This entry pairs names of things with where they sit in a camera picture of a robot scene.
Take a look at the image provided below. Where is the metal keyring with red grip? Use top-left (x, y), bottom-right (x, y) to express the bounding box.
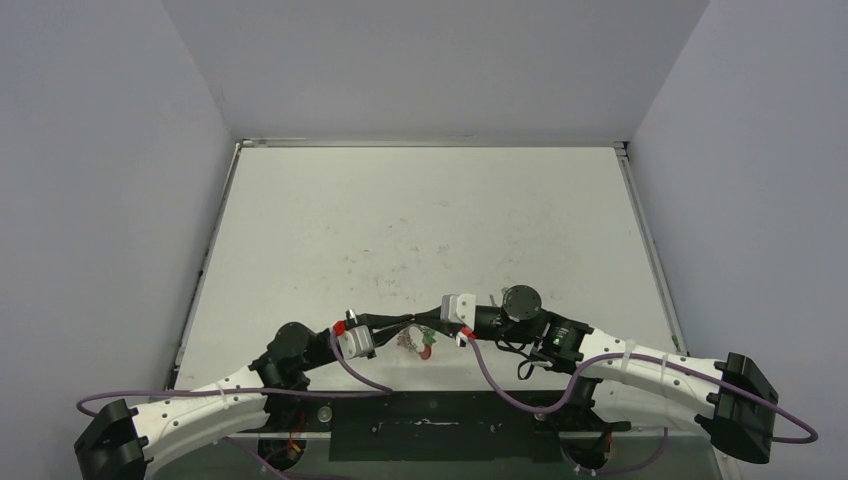
top-left (397, 325), bottom-right (435, 361)

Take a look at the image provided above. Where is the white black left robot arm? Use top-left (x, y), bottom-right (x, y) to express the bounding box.
top-left (74, 312), bottom-right (415, 479)

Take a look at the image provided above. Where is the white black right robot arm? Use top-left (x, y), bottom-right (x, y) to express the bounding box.
top-left (413, 285), bottom-right (779, 464)

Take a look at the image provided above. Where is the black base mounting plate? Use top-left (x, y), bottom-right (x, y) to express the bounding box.
top-left (257, 391), bottom-right (631, 469)

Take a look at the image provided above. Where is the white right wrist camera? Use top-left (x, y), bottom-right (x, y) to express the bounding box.
top-left (439, 293), bottom-right (477, 348)

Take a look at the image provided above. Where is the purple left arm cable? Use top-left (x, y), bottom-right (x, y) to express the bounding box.
top-left (76, 327), bottom-right (393, 480)

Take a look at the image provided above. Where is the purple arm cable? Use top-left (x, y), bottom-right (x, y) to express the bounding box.
top-left (463, 331), bottom-right (820, 477)
top-left (76, 327), bottom-right (393, 480)

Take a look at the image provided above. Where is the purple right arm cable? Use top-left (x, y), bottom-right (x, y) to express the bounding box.
top-left (463, 331), bottom-right (820, 477)

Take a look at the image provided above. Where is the aluminium table frame rail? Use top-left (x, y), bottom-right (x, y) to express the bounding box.
top-left (612, 141), bottom-right (689, 353)

